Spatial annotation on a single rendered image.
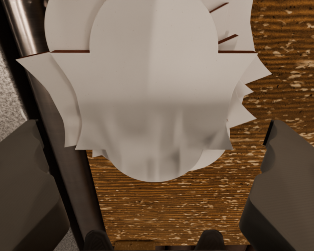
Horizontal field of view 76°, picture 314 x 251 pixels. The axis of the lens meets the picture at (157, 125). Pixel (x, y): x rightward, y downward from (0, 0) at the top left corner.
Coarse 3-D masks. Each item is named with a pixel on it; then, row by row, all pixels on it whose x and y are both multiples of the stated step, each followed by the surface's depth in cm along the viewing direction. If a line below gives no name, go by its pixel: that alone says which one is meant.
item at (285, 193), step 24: (264, 144) 11; (288, 144) 9; (264, 168) 9; (288, 168) 8; (312, 168) 8; (264, 192) 7; (288, 192) 7; (312, 192) 7; (264, 216) 6; (288, 216) 6; (312, 216) 6; (264, 240) 6; (288, 240) 5; (312, 240) 5
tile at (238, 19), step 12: (204, 0) 13; (216, 0) 13; (228, 0) 13; (240, 0) 13; (252, 0) 14; (228, 12) 14; (240, 12) 14; (228, 24) 14; (240, 24) 14; (228, 36) 15; (240, 36) 15; (252, 36) 15; (240, 48) 15; (252, 48) 15; (252, 72) 16; (264, 72) 16
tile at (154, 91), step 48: (144, 0) 10; (192, 0) 10; (96, 48) 11; (144, 48) 11; (192, 48) 11; (96, 96) 12; (144, 96) 12; (192, 96) 13; (96, 144) 14; (144, 144) 14; (192, 144) 14
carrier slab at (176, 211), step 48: (288, 0) 14; (288, 48) 16; (288, 96) 18; (240, 144) 21; (96, 192) 25; (144, 192) 24; (192, 192) 25; (240, 192) 25; (144, 240) 30; (192, 240) 30; (240, 240) 30
